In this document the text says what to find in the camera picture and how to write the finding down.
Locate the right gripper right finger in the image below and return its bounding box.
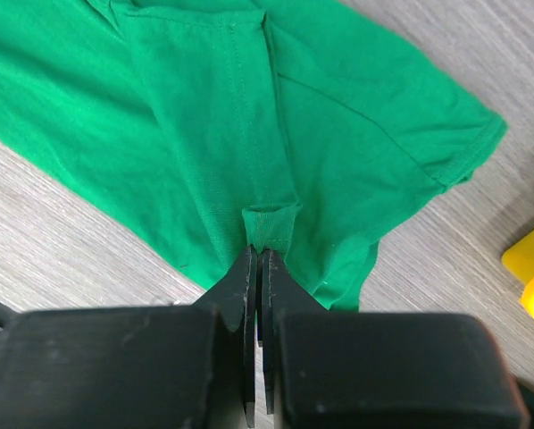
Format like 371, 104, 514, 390
258, 251, 530, 428

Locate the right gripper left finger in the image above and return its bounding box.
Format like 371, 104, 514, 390
0, 248, 257, 428

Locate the green t-shirt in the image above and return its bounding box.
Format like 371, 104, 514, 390
0, 1, 506, 311

